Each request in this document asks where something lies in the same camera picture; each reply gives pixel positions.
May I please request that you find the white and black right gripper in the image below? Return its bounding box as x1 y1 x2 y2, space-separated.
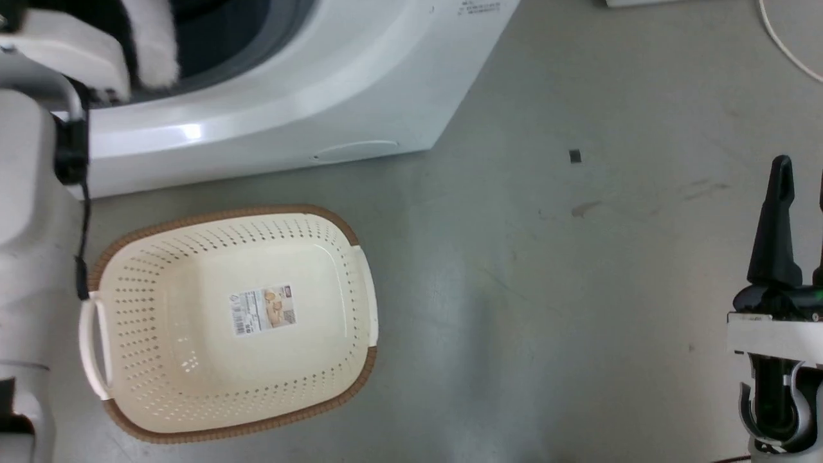
727 154 823 368

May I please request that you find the thin white floor cable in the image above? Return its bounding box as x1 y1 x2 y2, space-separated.
757 0 823 84

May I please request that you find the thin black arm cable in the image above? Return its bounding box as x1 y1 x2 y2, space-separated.
54 116 92 303

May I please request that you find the white front-load washing machine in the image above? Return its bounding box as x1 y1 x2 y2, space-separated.
50 0 521 200

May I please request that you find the printed product label sticker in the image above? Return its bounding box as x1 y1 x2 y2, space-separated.
231 285 297 337

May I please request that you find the cream perforated basket brown rim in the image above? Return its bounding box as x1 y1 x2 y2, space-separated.
78 204 379 445

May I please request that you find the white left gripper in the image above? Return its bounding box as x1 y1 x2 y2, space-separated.
0 9 133 104

